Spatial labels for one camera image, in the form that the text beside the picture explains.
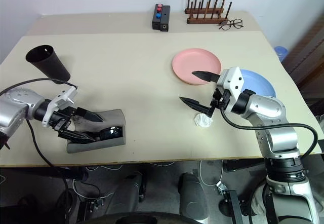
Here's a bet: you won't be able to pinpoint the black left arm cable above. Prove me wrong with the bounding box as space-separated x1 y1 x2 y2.
0 79 78 169

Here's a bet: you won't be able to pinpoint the black conical cup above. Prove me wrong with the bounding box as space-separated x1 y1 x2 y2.
25 45 71 84

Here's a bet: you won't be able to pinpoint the white crumpled tissue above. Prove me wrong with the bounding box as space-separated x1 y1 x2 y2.
193 113 213 128

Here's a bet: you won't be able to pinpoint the blue plastic plate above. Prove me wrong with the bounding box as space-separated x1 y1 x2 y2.
239 69 276 98

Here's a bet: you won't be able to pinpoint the dark grey rounded shape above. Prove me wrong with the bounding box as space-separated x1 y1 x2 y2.
178 172 211 221
111 174 148 213

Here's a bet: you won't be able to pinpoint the brown thin-framed eyeglasses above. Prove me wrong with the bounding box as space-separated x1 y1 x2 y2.
218 18 245 31

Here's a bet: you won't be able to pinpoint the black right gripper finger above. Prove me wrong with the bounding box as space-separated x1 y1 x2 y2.
191 70 221 84
179 96 212 115

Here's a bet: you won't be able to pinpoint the brown wooden peg rack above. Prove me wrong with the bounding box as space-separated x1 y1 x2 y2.
184 0 233 25

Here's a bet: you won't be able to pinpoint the black box with coloured buttons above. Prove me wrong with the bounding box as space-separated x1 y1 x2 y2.
151 4 164 29

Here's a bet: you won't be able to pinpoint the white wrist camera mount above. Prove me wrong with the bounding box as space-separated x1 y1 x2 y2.
216 66 246 114
42 86 78 128

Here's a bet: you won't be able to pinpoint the black box with round socket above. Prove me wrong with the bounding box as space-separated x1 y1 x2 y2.
160 5 171 32

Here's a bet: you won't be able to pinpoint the black bar with caster wheel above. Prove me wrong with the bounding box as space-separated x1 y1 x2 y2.
217 181 245 224

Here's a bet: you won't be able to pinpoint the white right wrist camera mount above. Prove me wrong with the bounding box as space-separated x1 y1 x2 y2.
216 66 246 114

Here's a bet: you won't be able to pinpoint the black rounded disc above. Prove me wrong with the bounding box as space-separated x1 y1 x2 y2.
85 212 212 224

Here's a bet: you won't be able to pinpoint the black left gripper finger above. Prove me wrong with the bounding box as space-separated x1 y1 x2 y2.
58 129 98 144
75 107 104 123

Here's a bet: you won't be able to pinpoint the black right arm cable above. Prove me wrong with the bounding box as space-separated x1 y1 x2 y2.
219 106 318 160

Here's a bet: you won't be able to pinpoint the brown wooden cabinet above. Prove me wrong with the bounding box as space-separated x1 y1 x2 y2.
282 16 324 113

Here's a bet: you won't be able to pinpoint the black sunglasses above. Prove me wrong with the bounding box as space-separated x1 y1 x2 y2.
86 125 124 141

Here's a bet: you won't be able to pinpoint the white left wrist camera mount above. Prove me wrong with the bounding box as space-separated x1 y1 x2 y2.
42 86 78 128

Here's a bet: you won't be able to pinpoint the pink plastic plate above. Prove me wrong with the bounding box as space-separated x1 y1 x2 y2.
172 48 222 85

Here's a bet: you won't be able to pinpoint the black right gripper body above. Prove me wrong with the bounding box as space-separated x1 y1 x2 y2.
206 88 233 118

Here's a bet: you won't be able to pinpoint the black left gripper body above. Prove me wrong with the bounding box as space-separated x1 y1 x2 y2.
49 106 86 139

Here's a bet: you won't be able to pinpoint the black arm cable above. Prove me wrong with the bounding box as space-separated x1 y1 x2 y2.
219 106 318 160
0 79 78 169

